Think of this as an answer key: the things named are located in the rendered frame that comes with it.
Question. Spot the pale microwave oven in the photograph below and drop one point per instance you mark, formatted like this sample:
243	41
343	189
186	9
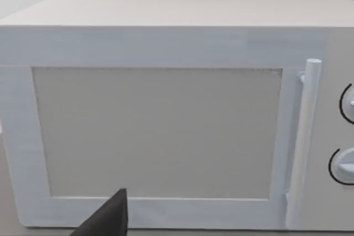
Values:
177	9

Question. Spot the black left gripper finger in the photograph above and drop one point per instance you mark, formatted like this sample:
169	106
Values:
110	216

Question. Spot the white microwave knob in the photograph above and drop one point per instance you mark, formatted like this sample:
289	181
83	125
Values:
349	103
343	167

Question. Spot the pale microwave door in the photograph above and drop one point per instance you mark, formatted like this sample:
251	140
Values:
155	133

